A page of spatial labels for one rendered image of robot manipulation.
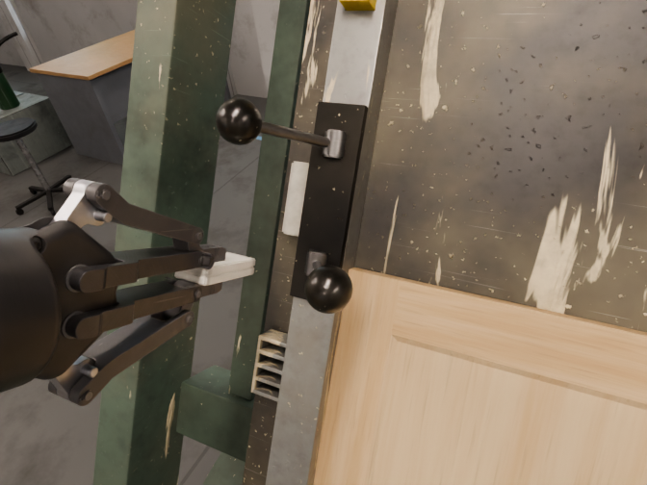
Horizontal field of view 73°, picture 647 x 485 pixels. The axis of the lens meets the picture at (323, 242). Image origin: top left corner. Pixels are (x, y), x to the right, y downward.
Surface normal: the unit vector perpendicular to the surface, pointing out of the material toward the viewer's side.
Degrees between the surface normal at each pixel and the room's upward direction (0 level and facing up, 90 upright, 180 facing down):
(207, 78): 90
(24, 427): 0
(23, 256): 49
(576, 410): 55
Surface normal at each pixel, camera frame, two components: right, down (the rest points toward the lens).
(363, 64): -0.38, 0.06
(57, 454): -0.10, -0.76
